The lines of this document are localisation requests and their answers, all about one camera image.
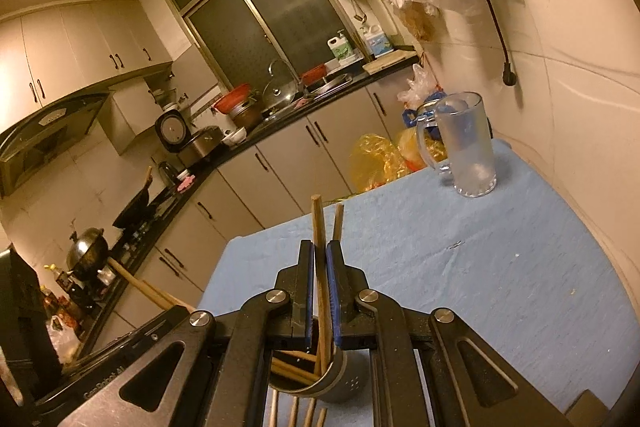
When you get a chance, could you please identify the long wooden chopstick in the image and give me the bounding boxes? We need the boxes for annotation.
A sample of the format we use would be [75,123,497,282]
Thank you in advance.
[310,194,333,375]

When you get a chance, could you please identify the beige upper wall cabinets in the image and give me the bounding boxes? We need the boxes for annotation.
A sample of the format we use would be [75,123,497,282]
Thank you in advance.
[0,0,176,128]

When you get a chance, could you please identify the clear plastic bag with food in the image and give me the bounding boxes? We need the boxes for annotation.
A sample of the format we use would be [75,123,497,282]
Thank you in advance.
[47,314,81,363]

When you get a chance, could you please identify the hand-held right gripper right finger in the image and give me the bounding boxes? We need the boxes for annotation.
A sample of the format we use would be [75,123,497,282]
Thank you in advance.
[327,241,571,427]

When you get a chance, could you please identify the dark grey chopstick holder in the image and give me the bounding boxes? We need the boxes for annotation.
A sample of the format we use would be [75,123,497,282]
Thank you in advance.
[267,347,373,405]

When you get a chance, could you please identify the chrome faucet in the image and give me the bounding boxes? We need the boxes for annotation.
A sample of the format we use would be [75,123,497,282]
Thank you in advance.
[268,58,293,82]

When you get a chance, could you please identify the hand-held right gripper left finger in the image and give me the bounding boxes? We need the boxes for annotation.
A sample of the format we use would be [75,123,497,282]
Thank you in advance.
[65,241,314,427]

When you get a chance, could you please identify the beige base cabinets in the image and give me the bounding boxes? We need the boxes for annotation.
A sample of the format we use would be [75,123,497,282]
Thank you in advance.
[75,79,431,358]

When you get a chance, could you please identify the glass pot lid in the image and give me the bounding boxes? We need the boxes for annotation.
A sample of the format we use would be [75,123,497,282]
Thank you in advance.
[261,77,298,110]

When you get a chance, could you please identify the white jug with blue label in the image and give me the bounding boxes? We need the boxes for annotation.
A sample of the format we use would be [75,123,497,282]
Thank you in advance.
[362,23,391,58]

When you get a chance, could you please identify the steel kitchen sink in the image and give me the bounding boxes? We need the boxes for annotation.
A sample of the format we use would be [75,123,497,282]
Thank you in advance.
[300,74,353,100]

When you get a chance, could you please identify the range hood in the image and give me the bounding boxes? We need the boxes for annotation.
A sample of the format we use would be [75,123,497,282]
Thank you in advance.
[0,91,111,198]

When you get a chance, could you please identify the wooden cutting board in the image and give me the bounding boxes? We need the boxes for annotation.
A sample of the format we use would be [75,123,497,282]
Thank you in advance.
[361,51,418,75]

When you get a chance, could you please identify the blue table cloth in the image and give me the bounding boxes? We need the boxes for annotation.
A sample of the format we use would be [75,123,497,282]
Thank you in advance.
[197,139,631,427]

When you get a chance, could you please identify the black power cord with plug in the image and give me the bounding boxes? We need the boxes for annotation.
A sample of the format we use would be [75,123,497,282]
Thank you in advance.
[437,0,516,88]

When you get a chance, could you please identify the rice cooker with open lid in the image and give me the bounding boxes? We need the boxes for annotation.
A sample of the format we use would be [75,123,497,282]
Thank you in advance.
[155,109,226,168]

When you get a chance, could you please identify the blue plastic bag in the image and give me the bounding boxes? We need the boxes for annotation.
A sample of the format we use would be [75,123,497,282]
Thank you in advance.
[402,94,468,128]

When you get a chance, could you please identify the white jug with green label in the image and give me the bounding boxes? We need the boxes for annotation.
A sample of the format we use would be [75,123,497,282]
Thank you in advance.
[327,29,358,66]

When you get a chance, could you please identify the set of wooden chopsticks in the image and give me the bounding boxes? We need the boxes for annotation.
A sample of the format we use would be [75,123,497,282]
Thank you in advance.
[107,202,346,427]

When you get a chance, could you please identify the black wok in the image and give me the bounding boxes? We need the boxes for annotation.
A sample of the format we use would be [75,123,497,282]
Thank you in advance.
[112,167,163,229]

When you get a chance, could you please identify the yellow plastic bag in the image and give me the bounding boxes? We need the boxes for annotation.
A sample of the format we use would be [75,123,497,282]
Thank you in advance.
[348,133,448,194]

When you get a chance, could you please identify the brown cooking pot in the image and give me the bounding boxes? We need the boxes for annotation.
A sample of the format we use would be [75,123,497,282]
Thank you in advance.
[227,102,263,132]

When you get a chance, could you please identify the red bowl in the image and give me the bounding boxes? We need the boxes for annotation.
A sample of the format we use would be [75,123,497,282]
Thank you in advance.
[300,64,328,84]

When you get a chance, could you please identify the clear glass mug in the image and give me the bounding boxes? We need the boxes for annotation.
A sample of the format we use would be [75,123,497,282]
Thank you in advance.
[416,92,497,198]

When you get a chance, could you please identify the dark electric kettle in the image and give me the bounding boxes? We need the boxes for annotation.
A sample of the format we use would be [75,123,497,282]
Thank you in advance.
[157,161,183,188]

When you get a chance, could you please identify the beige open wall cabinet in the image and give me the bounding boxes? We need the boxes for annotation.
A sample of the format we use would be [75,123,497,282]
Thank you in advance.
[97,44,221,155]

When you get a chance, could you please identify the black countertop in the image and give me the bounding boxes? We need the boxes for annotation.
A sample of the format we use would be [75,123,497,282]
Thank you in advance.
[60,62,421,358]

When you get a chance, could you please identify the kitchen window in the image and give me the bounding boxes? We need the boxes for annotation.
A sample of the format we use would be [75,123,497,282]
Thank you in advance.
[160,0,396,92]

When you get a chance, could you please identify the white plastic bag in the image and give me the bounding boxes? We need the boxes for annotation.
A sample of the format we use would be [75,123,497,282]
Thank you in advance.
[397,63,446,108]

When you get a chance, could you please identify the gas stove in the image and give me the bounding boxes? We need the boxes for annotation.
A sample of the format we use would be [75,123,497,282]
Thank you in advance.
[107,192,181,253]

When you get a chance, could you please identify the red plastic basin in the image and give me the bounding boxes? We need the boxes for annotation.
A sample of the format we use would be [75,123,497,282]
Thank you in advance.
[212,83,253,114]

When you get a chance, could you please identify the steel pot with lid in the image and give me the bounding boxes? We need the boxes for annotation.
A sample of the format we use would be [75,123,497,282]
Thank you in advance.
[66,219,110,280]

